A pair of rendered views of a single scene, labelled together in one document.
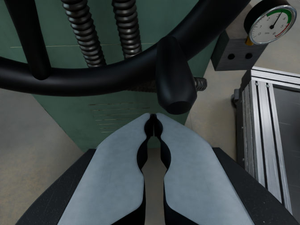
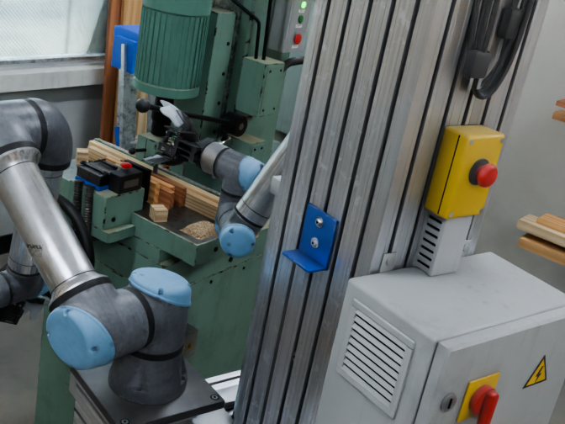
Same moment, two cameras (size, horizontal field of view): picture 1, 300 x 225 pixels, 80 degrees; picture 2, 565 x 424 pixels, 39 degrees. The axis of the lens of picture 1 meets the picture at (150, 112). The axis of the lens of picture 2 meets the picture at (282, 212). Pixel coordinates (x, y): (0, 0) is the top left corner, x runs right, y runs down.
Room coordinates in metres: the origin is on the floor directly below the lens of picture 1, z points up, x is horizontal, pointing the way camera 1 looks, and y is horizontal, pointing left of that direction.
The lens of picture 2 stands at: (-0.99, -1.46, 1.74)
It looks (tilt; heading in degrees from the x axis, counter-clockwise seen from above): 22 degrees down; 37
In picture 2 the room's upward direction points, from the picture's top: 11 degrees clockwise
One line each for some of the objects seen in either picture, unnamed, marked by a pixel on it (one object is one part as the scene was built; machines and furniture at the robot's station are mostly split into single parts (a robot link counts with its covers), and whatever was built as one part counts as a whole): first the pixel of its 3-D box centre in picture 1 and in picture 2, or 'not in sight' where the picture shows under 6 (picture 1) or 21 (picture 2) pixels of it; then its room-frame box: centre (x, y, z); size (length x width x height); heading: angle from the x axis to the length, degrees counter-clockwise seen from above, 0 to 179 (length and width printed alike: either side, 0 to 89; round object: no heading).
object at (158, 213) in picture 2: not in sight; (158, 213); (0.34, -0.06, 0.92); 0.04 x 0.03 x 0.03; 71
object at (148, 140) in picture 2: not in sight; (163, 149); (0.48, 0.10, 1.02); 0.14 x 0.07 x 0.09; 6
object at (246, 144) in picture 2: not in sight; (243, 157); (0.66, -0.03, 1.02); 0.09 x 0.07 x 0.12; 96
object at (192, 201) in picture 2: not in sight; (167, 189); (0.46, 0.05, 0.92); 0.64 x 0.02 x 0.04; 96
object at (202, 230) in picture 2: not in sight; (203, 227); (0.40, -0.17, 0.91); 0.10 x 0.07 x 0.02; 6
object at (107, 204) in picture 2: not in sight; (105, 199); (0.27, 0.07, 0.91); 0.15 x 0.14 x 0.09; 96
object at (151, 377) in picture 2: not in sight; (150, 359); (-0.06, -0.51, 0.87); 0.15 x 0.15 x 0.10
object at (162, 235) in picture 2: not in sight; (127, 209); (0.35, 0.08, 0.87); 0.61 x 0.30 x 0.06; 96
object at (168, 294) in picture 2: not in sight; (155, 307); (-0.07, -0.51, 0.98); 0.13 x 0.12 x 0.14; 2
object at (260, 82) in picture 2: not in sight; (260, 86); (0.69, -0.03, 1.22); 0.09 x 0.08 x 0.15; 6
